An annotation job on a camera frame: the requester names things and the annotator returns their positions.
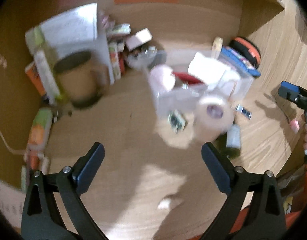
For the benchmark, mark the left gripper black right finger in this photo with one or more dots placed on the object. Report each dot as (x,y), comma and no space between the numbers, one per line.
(265,218)

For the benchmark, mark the white file holder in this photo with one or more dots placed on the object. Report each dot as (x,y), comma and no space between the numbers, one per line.
(79,29)

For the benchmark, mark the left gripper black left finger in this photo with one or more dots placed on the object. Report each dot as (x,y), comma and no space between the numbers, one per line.
(41,218)

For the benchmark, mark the white cloth bundle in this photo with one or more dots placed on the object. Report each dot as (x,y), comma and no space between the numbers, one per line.
(214,73)

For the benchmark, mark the beige lidded plastic tub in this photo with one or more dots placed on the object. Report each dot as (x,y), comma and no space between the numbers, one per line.
(213,117)

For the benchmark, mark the black orange zipper case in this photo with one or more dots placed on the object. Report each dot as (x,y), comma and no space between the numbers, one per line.
(247,49)

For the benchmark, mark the orange green tube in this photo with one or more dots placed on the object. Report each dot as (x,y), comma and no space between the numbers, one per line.
(40,130)

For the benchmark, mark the clear plastic storage bin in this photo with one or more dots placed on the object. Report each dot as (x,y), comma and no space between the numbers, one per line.
(184,97)

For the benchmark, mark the small dark card packet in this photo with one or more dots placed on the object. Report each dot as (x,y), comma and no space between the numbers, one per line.
(177,121)

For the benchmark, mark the cream lotion tube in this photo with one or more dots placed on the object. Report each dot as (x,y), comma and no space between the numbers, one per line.
(216,47)

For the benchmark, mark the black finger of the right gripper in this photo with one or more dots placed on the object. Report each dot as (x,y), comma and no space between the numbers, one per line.
(294,94)

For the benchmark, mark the small white cardboard box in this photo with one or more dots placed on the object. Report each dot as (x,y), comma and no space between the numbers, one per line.
(138,39)

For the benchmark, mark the blue patchwork pencil pouch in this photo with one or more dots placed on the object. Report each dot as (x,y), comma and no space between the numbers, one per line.
(241,61)

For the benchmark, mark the brown paper cup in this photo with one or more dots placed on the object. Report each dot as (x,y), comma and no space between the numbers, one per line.
(84,79)

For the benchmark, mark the blue Max staples box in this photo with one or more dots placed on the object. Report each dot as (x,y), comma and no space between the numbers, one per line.
(243,111)

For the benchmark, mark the green spray pump bottle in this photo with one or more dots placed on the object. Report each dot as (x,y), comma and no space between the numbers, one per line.
(231,142)

